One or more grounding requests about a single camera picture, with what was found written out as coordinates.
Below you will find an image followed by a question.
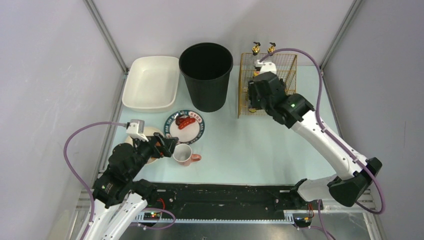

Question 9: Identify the cream round plate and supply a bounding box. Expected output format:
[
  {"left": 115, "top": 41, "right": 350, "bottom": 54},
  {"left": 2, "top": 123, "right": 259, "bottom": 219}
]
[{"left": 124, "top": 126, "right": 164, "bottom": 165}]

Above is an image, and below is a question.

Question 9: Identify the green rimmed white plate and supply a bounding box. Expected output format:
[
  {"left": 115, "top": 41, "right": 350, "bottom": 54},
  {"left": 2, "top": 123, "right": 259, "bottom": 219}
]
[{"left": 163, "top": 109, "right": 206, "bottom": 145}]

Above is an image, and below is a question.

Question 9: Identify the clear glass oil bottle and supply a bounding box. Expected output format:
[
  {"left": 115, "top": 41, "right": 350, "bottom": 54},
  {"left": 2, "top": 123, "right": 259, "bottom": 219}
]
[{"left": 267, "top": 42, "right": 276, "bottom": 56}]

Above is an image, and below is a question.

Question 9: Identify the dark liquid glass bottle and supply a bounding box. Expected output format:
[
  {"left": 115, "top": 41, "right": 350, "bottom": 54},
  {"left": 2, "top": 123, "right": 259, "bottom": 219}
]
[{"left": 250, "top": 41, "right": 261, "bottom": 67}]

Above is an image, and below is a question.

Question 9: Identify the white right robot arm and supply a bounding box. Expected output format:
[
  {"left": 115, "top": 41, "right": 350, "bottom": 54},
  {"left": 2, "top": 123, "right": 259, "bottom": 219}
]
[{"left": 247, "top": 72, "right": 383, "bottom": 207}]

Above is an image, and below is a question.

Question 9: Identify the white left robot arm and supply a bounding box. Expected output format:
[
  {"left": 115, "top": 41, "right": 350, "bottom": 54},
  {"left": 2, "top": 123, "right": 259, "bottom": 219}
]
[{"left": 78, "top": 132, "right": 179, "bottom": 240}]

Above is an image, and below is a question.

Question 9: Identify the pink white mug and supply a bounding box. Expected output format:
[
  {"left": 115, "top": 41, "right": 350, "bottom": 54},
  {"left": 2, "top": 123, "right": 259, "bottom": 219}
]
[{"left": 172, "top": 143, "right": 202, "bottom": 167}]

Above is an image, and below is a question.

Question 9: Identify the dark red octopus tentacle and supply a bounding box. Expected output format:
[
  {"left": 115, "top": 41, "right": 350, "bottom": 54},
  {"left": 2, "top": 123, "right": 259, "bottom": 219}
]
[{"left": 175, "top": 115, "right": 189, "bottom": 126}]

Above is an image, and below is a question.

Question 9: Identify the red sausage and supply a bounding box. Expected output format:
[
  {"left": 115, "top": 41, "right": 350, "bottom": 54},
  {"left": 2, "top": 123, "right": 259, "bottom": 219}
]
[{"left": 178, "top": 117, "right": 196, "bottom": 130}]

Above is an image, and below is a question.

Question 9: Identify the white rectangular basin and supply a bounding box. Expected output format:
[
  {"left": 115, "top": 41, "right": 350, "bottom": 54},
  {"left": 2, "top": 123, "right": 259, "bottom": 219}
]
[{"left": 121, "top": 56, "right": 180, "bottom": 113}]

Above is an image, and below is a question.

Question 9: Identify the black plastic bucket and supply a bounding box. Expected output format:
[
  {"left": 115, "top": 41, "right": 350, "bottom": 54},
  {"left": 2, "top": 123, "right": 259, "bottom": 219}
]
[{"left": 178, "top": 42, "right": 234, "bottom": 113}]

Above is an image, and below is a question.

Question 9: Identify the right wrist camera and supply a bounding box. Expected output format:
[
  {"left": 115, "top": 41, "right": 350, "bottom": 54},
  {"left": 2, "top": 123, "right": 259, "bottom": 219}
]
[{"left": 254, "top": 59, "right": 277, "bottom": 75}]

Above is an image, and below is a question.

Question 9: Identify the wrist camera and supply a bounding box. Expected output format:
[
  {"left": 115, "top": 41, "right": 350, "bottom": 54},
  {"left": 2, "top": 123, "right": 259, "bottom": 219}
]
[
  {"left": 254, "top": 59, "right": 277, "bottom": 75},
  {"left": 126, "top": 119, "right": 149, "bottom": 142}
]

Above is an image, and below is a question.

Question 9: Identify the gold wire rack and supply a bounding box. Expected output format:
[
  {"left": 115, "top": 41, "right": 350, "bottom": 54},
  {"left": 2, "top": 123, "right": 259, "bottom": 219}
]
[{"left": 237, "top": 52, "right": 298, "bottom": 118}]

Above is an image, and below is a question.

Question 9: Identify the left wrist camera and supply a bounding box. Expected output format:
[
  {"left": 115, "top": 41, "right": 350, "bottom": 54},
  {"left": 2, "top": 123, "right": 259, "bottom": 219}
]
[{"left": 126, "top": 119, "right": 149, "bottom": 142}]

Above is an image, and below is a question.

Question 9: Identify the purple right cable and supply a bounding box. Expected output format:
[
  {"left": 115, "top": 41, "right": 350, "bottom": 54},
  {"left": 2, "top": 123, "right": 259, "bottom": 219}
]
[{"left": 259, "top": 47, "right": 387, "bottom": 240}]

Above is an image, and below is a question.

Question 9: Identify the purple cable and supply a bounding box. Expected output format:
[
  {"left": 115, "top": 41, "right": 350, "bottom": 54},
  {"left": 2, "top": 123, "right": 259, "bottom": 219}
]
[
  {"left": 259, "top": 47, "right": 387, "bottom": 240},
  {"left": 62, "top": 121, "right": 128, "bottom": 240}
]

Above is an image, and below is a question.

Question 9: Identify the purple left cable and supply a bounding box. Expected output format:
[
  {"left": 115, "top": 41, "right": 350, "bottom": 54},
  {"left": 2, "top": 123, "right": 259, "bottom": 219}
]
[{"left": 62, "top": 121, "right": 128, "bottom": 240}]

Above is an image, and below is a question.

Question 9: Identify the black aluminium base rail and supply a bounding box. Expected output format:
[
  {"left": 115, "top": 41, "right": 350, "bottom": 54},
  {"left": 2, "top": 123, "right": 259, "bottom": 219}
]
[{"left": 77, "top": 180, "right": 375, "bottom": 224}]

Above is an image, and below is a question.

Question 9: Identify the right aluminium frame post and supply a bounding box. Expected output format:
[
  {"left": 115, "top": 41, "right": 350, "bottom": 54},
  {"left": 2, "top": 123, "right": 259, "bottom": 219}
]
[{"left": 320, "top": 0, "right": 364, "bottom": 71}]

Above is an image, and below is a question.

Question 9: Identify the aluminium frame post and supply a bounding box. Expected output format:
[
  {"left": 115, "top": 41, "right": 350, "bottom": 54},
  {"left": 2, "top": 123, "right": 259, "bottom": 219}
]
[
  {"left": 320, "top": 0, "right": 364, "bottom": 71},
  {"left": 83, "top": 0, "right": 129, "bottom": 74}
]

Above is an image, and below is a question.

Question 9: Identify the left aluminium frame post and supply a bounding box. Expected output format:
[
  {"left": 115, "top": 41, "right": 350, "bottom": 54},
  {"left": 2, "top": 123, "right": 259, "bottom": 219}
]
[{"left": 83, "top": 0, "right": 129, "bottom": 74}]

